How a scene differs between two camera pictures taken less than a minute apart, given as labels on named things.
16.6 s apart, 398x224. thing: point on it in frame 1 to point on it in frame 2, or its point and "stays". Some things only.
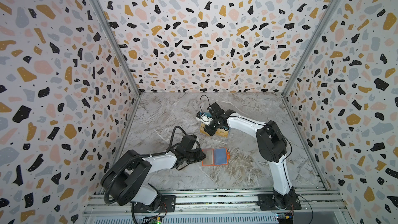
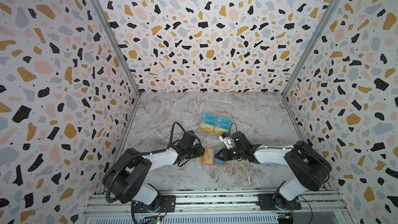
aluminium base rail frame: (318, 206) stays
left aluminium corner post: (99, 5) stays
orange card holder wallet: (215, 156) stays
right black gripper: (214, 123) to (227, 153)
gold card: (202, 129) to (209, 155)
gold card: (222, 132) stays
